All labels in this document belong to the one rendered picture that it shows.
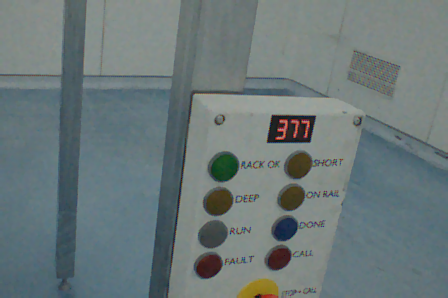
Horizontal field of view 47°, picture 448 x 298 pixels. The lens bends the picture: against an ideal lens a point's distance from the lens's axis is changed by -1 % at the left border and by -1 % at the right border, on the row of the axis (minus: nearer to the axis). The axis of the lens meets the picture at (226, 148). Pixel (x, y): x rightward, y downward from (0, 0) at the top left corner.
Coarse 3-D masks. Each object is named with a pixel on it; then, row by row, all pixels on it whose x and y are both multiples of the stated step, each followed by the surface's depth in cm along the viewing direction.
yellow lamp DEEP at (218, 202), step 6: (216, 192) 48; (222, 192) 48; (228, 192) 48; (210, 198) 48; (216, 198) 48; (222, 198) 48; (228, 198) 48; (210, 204) 48; (216, 204) 48; (222, 204) 48; (228, 204) 49; (210, 210) 48; (216, 210) 48; (222, 210) 49
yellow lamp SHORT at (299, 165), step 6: (294, 156) 50; (300, 156) 50; (306, 156) 50; (288, 162) 50; (294, 162) 50; (300, 162) 50; (306, 162) 50; (288, 168) 50; (294, 168) 50; (300, 168) 50; (306, 168) 50; (294, 174) 50; (300, 174) 50
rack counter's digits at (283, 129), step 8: (280, 120) 48; (288, 120) 48; (296, 120) 48; (304, 120) 49; (280, 128) 48; (288, 128) 48; (296, 128) 49; (304, 128) 49; (280, 136) 48; (288, 136) 49; (296, 136) 49; (304, 136) 49
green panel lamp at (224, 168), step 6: (222, 156) 46; (228, 156) 47; (216, 162) 46; (222, 162) 46; (228, 162) 47; (234, 162) 47; (216, 168) 46; (222, 168) 47; (228, 168) 47; (234, 168) 47; (216, 174) 47; (222, 174) 47; (228, 174) 47; (234, 174) 48; (222, 180) 47
